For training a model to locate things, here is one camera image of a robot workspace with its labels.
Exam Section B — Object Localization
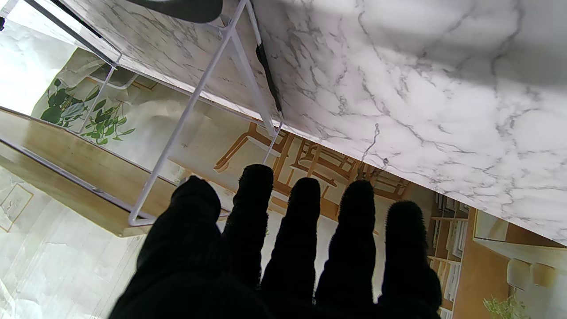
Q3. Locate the large black patterned baking tray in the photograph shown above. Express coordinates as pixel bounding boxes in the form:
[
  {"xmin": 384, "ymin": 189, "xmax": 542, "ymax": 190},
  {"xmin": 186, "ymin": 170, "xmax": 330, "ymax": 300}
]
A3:
[{"xmin": 126, "ymin": 0, "xmax": 224, "ymax": 23}]

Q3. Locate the wooden top wire frame shelf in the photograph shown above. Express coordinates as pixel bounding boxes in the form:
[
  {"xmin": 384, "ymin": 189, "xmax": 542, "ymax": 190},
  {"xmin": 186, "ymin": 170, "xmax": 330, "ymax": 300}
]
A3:
[{"xmin": 0, "ymin": 0, "xmax": 284, "ymax": 237}]

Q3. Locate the printed room scene backdrop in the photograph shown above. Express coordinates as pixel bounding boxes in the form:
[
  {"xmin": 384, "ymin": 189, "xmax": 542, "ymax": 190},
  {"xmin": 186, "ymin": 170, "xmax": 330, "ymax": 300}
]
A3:
[{"xmin": 0, "ymin": 18, "xmax": 567, "ymax": 319}]

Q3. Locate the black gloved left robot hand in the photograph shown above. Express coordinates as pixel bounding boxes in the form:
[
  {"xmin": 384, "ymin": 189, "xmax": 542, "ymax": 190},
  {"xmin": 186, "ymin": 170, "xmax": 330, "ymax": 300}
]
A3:
[{"xmin": 109, "ymin": 164, "xmax": 443, "ymax": 319}]

